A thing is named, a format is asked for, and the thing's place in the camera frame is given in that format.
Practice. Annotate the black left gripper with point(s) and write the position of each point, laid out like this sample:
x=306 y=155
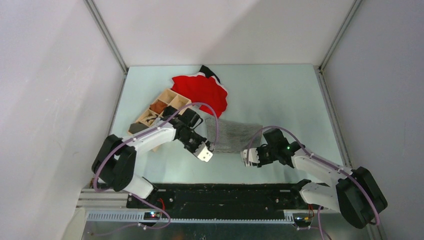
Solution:
x=201 y=139

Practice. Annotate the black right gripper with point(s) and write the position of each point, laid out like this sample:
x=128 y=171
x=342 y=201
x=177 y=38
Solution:
x=261 y=163

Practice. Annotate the grey striped underwear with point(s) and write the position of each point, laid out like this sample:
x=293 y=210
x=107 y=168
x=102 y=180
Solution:
x=233 y=137

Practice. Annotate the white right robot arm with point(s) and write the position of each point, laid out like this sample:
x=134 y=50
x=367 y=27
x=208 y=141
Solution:
x=354 y=193

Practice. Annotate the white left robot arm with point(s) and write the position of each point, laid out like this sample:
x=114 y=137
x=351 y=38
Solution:
x=116 y=160

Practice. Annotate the brown rolled cloth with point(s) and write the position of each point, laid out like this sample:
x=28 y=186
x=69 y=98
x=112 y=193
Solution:
x=158 y=107

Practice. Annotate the wooden compartment organizer box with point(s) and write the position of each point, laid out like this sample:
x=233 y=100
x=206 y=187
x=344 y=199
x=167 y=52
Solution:
x=164 y=121

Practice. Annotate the red garment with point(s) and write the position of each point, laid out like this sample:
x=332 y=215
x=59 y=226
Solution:
x=203 y=87

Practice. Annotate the dark grey rolled cloth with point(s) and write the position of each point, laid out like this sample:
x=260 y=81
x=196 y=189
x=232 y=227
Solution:
x=137 y=127

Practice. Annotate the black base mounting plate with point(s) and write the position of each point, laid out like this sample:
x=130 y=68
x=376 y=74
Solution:
x=213 y=201

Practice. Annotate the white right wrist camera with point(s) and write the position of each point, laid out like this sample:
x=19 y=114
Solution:
x=250 y=157

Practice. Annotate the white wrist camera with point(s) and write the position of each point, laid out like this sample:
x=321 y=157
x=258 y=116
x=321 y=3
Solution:
x=250 y=157
x=203 y=153

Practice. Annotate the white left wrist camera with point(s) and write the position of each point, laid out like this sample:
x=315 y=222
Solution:
x=203 y=153

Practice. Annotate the aluminium front frame rail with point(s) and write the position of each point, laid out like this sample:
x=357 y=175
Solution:
x=111 y=201

